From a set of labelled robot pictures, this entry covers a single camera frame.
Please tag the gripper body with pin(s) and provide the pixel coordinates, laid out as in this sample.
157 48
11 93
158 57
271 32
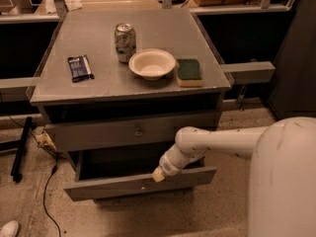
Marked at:
170 166

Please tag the grey drawer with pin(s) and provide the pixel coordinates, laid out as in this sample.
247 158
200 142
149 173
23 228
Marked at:
121 173
84 135

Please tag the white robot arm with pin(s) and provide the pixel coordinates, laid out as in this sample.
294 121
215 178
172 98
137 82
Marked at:
282 183

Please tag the grey top drawer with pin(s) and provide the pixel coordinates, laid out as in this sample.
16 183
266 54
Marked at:
84 135

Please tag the grey drawer cabinet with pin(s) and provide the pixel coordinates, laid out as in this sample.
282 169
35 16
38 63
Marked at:
116 92

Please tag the green yellow sponge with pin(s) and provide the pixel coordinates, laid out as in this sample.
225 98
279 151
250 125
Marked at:
187 73

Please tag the white paper bowl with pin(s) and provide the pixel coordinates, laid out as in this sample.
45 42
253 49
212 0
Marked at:
152 63

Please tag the white power strip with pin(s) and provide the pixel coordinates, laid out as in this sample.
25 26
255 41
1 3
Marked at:
45 141

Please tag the dark blue snack packet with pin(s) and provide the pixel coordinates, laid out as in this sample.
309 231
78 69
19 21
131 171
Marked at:
80 68

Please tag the green silver soda can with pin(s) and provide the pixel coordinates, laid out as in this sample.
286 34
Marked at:
125 41

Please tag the black bar on floor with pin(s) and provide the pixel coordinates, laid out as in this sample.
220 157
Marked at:
15 172

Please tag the white shoe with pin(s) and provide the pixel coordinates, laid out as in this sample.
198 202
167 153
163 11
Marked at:
10 229

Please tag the white cloth on counter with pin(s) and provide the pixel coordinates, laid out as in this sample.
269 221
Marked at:
73 4

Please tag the grey right rail beam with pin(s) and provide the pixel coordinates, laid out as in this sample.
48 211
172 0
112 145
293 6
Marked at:
250 72

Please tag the grey rail beam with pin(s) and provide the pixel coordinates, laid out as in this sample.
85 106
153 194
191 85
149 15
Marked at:
250 72
17 89

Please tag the grey left rail beam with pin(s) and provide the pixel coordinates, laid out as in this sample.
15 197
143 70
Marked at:
17 89

